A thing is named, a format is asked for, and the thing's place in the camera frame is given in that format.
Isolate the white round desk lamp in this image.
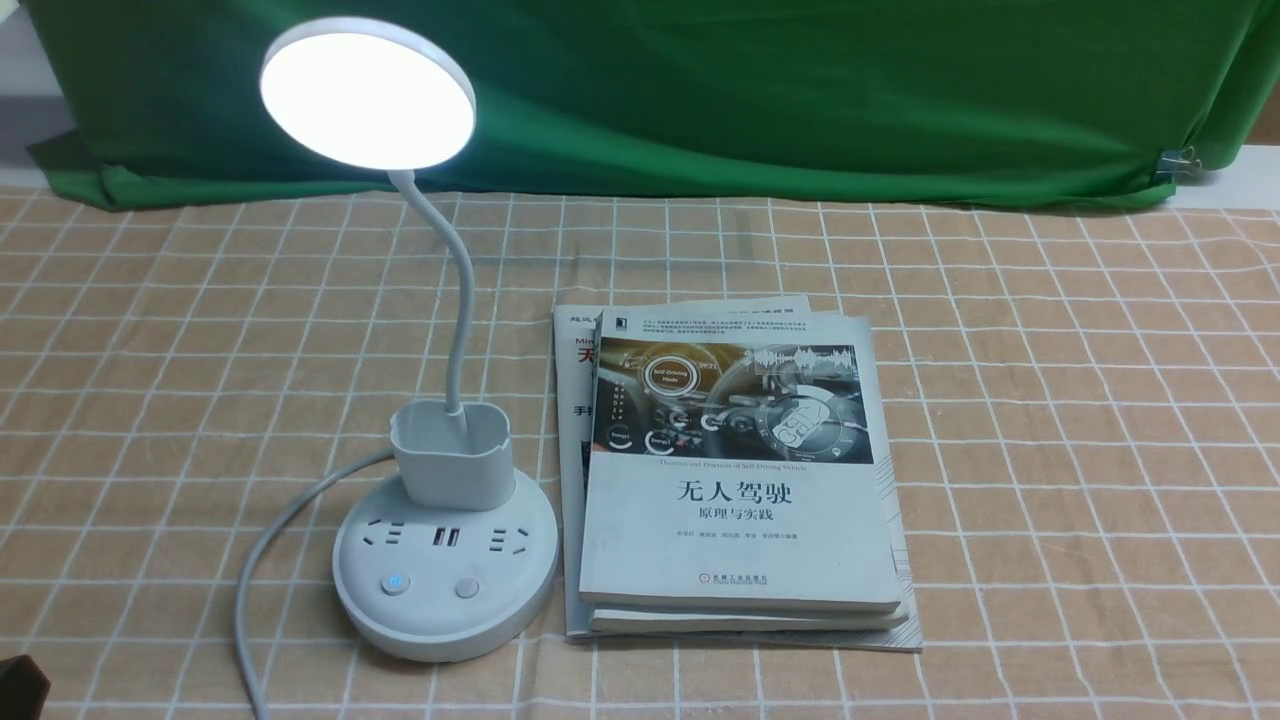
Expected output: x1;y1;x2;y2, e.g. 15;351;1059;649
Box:
259;15;559;664

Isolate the bottom white book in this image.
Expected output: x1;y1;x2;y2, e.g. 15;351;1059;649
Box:
553;304;923;653

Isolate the white book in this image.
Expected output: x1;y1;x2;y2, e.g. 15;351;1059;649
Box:
553;304;923;653
588;309;911;633

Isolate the top self-driving textbook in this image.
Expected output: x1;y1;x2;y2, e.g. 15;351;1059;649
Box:
579;307;904;614

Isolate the middle white book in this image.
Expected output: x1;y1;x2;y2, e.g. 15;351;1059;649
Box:
588;309;911;633

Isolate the green backdrop cloth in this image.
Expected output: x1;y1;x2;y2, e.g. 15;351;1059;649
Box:
26;1;1277;210

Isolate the orange checkered tablecloth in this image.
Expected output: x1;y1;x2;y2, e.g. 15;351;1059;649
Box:
1;187;1279;719

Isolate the teal binder clip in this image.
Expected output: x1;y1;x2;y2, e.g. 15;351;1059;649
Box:
1153;146;1202;184

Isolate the dark object at corner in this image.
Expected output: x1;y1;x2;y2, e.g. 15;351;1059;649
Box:
0;655;51;720

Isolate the white lamp power cable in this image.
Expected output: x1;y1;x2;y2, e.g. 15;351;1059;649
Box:
234;447;396;720

